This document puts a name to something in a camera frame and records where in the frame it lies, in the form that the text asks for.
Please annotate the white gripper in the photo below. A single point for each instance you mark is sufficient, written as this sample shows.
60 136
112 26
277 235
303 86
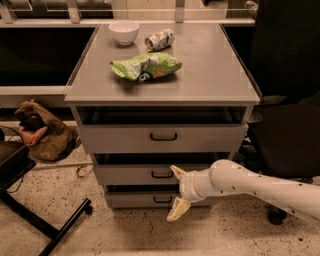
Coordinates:
185 187

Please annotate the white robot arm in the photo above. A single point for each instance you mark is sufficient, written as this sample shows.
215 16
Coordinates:
225 178

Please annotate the grey top drawer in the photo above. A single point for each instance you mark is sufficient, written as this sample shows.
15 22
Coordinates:
161 138

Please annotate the grey drawer cabinet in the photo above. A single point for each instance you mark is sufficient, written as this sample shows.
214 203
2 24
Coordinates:
211 88

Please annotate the green chip bag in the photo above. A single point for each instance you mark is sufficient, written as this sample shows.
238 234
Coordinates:
146 66

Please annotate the brown backpack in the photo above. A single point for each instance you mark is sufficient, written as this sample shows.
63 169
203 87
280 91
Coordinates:
46 136

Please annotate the crushed soda can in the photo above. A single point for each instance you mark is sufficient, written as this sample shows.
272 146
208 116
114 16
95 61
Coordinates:
159 40

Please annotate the black stand with legs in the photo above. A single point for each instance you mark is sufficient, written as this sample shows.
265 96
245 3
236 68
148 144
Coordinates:
14 164

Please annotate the white bowl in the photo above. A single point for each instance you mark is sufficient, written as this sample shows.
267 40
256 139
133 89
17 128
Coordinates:
124 32

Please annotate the black office chair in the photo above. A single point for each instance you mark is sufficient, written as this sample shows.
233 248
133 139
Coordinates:
281 50

